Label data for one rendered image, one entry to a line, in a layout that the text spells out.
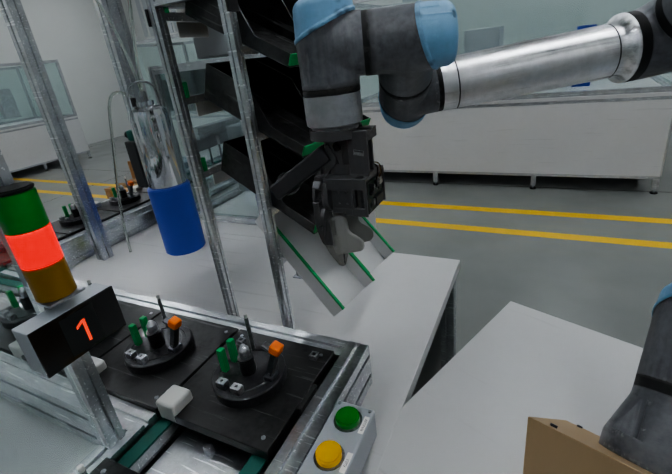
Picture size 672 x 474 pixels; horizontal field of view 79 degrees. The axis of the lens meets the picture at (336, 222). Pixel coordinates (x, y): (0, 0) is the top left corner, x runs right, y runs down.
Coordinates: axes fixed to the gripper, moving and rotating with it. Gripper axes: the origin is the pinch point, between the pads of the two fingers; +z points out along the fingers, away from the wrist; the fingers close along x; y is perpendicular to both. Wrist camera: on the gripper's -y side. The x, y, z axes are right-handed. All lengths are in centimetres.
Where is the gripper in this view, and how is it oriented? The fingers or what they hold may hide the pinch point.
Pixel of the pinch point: (338, 256)
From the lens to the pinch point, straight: 63.2
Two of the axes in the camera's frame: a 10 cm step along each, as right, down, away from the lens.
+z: 1.2, 9.2, 3.8
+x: 4.3, -4.0, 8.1
